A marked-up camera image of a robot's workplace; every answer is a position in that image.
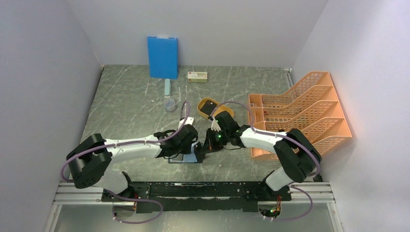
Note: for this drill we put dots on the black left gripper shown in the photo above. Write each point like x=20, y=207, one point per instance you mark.
x=186, y=150

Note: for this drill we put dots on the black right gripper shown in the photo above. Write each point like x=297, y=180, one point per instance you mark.
x=210, y=145

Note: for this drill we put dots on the navy blue card holder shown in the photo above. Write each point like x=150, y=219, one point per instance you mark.
x=185, y=158

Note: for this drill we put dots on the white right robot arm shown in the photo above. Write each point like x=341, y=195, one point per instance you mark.
x=297, y=155

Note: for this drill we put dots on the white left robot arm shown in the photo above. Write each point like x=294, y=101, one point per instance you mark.
x=90, y=162

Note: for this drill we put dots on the black VIP card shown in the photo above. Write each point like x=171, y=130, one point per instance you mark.
x=208, y=107

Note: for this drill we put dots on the yellow oval tray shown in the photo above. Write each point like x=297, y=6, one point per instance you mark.
x=219, y=109

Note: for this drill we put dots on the clear jar of paper clips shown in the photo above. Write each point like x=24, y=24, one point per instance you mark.
x=169, y=104

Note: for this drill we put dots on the light blue stapler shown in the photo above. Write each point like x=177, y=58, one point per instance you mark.
x=167, y=88

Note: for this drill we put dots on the green and white small box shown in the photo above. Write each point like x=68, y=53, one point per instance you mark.
x=197, y=77

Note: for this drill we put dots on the blue upright folder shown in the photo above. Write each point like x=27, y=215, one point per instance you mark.
x=162, y=57

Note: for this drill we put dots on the orange plastic file organizer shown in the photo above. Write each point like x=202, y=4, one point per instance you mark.
x=311, y=106

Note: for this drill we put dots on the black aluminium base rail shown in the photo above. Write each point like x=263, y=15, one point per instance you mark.
x=249, y=196

